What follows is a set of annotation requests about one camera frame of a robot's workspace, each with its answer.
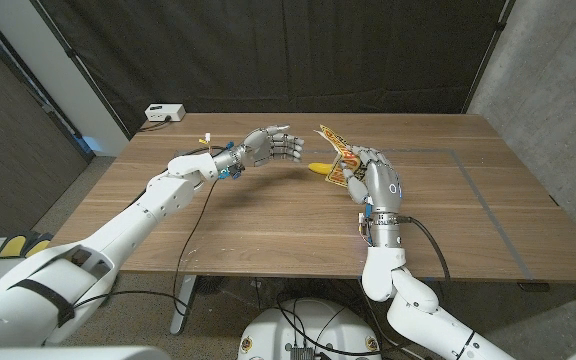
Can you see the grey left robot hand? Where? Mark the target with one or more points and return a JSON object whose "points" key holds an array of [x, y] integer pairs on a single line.
{"points": [[268, 146]]}

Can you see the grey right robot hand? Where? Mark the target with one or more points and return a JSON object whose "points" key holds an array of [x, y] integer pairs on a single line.
{"points": [[382, 182]]}

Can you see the yellow new driver bumper sticker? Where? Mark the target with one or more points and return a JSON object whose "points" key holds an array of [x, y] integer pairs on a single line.
{"points": [[335, 176]]}

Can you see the white sticker release liner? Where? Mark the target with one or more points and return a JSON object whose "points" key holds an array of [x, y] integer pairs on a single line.
{"points": [[318, 133]]}

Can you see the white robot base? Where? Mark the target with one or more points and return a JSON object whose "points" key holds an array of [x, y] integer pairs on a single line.
{"points": [[313, 320]]}

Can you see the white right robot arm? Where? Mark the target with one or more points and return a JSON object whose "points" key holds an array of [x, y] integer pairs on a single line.
{"points": [[418, 310]]}

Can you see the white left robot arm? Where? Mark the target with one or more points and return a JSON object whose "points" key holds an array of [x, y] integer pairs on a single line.
{"points": [[118, 235]]}

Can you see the yellow banana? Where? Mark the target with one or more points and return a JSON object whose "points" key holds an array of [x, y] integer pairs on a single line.
{"points": [[318, 168]]}

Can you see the black backdrop curtain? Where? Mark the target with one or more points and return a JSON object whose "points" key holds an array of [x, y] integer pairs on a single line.
{"points": [[268, 50]]}

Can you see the white power box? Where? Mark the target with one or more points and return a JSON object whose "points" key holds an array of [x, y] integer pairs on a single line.
{"points": [[164, 112]]}

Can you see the black backdrop stand pole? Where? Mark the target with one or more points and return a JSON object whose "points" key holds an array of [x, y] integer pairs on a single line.
{"points": [[488, 55], [80, 67]]}

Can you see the white table leg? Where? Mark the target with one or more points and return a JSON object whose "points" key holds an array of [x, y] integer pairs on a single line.
{"points": [[183, 305]]}

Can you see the yellow black pad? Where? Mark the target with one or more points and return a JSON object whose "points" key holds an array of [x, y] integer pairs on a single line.
{"points": [[12, 246], [38, 246]]}

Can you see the white robot torso edge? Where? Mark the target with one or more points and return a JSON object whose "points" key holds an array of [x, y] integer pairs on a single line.
{"points": [[68, 353]]}

